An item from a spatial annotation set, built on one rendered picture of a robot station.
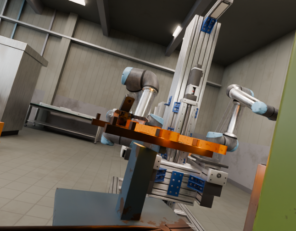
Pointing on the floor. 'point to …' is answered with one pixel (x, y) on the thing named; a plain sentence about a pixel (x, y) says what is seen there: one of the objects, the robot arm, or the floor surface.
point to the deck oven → (13, 81)
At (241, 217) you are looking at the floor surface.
